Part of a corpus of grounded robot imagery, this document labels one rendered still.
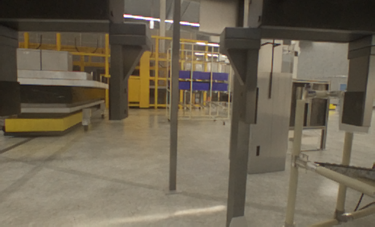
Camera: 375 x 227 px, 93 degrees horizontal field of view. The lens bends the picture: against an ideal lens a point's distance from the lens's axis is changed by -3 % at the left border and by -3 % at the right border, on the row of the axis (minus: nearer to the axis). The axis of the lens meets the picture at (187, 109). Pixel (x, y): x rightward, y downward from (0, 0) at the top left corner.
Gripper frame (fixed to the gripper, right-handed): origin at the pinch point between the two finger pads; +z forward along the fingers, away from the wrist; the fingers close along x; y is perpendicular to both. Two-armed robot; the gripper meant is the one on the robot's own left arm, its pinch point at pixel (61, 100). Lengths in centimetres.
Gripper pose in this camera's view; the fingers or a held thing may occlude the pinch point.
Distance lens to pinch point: 25.5
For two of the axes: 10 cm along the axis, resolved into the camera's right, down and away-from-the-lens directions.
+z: -0.3, 10.0, 0.9
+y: -0.1, -0.9, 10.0
